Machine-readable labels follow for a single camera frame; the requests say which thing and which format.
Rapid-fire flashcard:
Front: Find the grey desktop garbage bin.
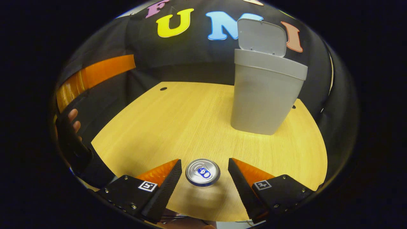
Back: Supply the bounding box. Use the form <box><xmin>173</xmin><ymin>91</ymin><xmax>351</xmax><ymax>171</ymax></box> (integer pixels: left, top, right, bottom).
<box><xmin>231</xmin><ymin>18</ymin><xmax>308</xmax><ymax>135</ymax></box>

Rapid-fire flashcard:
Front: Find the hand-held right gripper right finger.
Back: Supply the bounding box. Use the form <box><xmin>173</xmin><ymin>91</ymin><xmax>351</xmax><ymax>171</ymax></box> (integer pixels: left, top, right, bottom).
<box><xmin>228</xmin><ymin>158</ymin><xmax>317</xmax><ymax>223</ymax></box>

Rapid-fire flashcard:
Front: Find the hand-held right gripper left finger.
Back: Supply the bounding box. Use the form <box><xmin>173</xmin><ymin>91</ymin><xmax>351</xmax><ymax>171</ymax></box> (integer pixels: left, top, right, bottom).
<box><xmin>97</xmin><ymin>159</ymin><xmax>182</xmax><ymax>223</ymax></box>

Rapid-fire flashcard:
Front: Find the silver pop can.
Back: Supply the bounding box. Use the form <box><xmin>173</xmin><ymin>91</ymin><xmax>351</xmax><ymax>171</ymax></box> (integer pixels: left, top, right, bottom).
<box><xmin>185</xmin><ymin>158</ymin><xmax>221</xmax><ymax>187</ymax></box>

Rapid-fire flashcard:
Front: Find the wooden desktop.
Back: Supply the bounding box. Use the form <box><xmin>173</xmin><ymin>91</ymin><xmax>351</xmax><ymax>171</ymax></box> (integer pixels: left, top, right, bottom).
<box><xmin>91</xmin><ymin>82</ymin><xmax>328</xmax><ymax>222</ymax></box>

